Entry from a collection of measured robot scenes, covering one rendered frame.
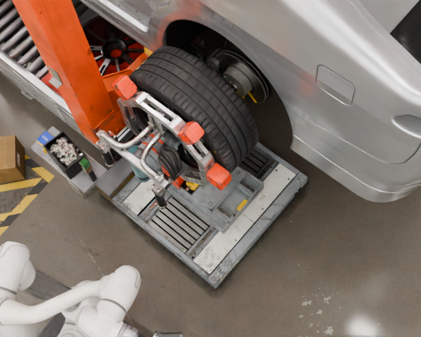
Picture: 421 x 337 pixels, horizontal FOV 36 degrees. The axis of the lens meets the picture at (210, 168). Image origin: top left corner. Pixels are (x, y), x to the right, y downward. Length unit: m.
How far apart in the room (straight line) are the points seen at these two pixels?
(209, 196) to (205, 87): 0.94
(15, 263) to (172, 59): 1.08
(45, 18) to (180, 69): 0.62
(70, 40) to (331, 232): 1.84
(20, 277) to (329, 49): 1.46
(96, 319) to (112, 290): 0.12
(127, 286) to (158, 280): 1.38
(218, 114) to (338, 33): 0.74
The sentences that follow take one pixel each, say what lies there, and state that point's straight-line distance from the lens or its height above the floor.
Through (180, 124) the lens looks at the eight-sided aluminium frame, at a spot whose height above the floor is 1.11.
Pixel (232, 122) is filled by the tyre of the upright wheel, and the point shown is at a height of 1.05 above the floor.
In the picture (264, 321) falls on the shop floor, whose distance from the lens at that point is 3.58.
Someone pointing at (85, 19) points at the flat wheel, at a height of 0.50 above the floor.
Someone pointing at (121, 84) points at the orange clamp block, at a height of 1.12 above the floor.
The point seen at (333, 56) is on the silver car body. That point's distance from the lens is 2.33.
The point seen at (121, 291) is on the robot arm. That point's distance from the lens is 2.29.
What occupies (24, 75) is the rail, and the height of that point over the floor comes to 0.39.
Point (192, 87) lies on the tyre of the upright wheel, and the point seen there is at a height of 1.17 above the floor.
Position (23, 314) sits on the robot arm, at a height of 1.19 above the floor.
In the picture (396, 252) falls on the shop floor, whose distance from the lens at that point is 3.76.
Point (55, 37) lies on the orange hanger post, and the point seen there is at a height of 1.46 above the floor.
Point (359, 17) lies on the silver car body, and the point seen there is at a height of 1.72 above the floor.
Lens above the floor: 3.50
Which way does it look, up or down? 64 degrees down
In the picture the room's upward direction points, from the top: 9 degrees counter-clockwise
